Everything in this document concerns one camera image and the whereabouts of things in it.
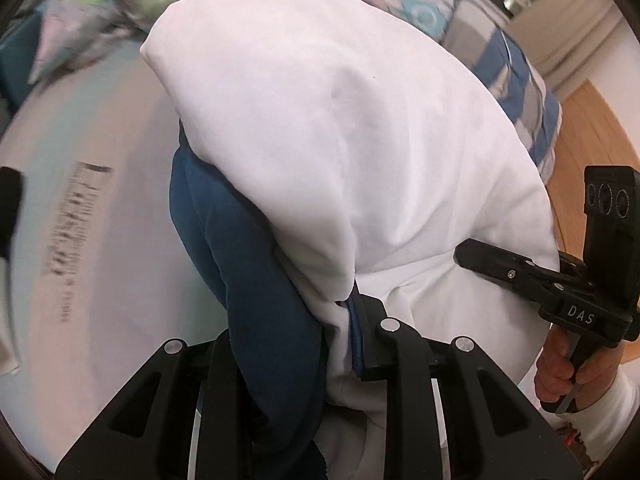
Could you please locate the floral duvet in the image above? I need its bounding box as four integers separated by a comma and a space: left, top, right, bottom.
27, 0, 457, 87

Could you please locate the teal suitcase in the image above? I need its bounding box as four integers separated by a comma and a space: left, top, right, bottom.
0, 15, 51, 107

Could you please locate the person's right hand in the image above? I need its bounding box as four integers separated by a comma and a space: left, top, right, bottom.
534, 324, 625, 405

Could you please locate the blue grey checked pillow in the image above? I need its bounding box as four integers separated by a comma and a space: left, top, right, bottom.
440, 0, 562, 182

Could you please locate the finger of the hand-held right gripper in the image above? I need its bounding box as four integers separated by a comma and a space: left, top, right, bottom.
454, 239, 551, 289

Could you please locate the white and blue hooded jacket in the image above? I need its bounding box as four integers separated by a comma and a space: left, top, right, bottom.
140, 0, 562, 480

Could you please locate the black garment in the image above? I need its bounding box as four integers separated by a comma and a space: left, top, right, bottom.
0, 166, 24, 262

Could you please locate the wide beige curtain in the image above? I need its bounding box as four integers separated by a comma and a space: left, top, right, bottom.
505, 2, 637, 102

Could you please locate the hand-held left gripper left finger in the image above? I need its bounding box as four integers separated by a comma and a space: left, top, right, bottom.
55, 330, 257, 480

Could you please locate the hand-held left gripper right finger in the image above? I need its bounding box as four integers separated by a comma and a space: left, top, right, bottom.
349, 285, 583, 480

